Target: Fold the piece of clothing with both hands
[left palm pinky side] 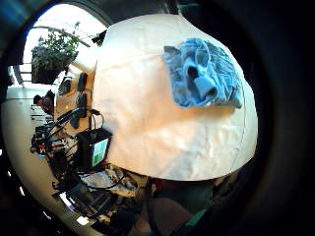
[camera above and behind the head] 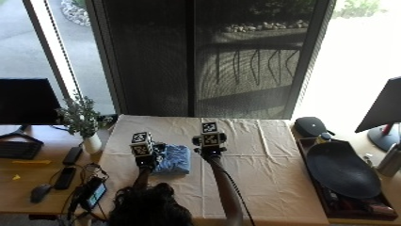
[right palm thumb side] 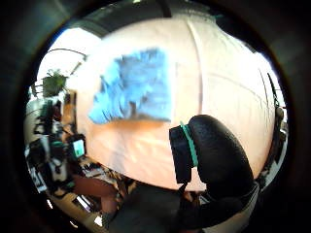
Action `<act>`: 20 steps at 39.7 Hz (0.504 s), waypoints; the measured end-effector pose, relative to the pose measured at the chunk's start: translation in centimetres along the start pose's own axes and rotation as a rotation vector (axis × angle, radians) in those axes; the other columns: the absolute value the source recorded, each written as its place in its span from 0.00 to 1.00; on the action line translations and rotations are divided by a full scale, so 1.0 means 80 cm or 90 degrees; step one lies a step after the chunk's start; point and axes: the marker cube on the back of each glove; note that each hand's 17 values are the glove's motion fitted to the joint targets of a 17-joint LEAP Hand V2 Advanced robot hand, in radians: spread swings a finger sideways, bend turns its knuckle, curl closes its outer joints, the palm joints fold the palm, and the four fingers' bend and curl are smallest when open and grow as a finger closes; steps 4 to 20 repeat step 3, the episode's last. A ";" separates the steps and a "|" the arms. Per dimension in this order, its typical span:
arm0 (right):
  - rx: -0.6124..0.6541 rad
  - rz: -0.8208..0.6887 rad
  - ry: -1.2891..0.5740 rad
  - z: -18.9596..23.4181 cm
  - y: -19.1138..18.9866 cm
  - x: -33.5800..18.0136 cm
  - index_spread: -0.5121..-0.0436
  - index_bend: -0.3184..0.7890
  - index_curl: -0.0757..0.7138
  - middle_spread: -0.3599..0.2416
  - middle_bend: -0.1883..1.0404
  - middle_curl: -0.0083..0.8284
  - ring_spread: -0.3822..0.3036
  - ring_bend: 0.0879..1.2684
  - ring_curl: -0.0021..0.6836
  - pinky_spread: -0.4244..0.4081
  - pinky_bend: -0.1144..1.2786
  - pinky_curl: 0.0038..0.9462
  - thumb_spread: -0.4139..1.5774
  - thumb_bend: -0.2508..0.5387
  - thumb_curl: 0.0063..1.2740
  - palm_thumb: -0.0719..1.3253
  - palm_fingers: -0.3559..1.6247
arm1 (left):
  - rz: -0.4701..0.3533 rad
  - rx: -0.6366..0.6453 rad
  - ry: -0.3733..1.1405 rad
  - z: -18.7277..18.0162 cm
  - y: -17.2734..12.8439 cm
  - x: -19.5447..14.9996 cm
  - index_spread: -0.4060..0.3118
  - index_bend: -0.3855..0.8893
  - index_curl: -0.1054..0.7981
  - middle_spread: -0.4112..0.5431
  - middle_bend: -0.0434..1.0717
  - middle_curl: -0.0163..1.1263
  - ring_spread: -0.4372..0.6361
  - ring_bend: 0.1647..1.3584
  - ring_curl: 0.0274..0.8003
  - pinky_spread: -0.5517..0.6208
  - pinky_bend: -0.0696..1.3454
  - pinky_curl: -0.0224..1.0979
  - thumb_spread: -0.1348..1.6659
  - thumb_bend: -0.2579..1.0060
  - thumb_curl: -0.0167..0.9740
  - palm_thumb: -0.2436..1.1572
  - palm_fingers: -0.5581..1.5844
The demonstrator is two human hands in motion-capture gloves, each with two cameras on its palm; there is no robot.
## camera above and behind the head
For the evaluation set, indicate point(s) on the person's left hand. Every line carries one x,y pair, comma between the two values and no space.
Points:
146,158

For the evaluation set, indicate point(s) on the person's right hand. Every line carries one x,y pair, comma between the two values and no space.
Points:
210,148

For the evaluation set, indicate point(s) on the blue cloth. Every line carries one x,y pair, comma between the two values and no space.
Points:
174,158

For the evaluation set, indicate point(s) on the white marker cube right glove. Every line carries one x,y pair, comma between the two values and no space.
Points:
209,134

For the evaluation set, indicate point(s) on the white marker cube glove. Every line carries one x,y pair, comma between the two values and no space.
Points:
141,143
209,134

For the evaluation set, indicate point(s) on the white marker cube left glove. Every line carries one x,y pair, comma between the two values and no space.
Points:
141,143

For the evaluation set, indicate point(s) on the white vase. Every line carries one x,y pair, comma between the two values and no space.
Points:
92,143

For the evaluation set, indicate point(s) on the cream tablecloth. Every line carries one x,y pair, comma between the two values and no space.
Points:
266,163

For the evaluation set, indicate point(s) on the phone with lit screen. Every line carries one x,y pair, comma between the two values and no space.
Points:
94,195

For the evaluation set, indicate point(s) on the black rectangular device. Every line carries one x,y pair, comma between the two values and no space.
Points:
72,155

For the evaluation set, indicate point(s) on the black smartphone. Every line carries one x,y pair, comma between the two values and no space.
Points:
65,177

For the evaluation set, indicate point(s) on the green leafy plant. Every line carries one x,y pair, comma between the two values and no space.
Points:
80,116

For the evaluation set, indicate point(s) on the black oval case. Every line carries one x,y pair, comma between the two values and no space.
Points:
309,126

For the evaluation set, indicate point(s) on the small bottle with dark cap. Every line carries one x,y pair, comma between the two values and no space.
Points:
322,138

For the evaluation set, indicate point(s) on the yellow pencil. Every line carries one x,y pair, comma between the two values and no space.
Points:
30,162

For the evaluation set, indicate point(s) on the black computer mouse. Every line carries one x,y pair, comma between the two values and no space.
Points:
40,192

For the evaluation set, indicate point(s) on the dark window screen panel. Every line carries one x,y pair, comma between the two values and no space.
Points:
207,56

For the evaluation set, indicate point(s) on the black keyboard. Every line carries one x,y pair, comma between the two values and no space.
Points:
17,149

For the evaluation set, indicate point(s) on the yellow paper scrap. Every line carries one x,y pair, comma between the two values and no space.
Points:
16,177

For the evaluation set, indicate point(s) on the dark oval plate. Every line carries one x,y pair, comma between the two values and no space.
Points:
342,169

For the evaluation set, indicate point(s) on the black monitor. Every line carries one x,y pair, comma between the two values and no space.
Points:
25,101

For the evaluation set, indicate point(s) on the dark wooden tray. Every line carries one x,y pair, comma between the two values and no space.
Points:
350,201

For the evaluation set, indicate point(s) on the dark monitor with red stand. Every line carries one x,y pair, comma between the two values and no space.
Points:
382,113

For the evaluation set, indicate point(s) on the silver metal bottle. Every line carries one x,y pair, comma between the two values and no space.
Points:
390,161

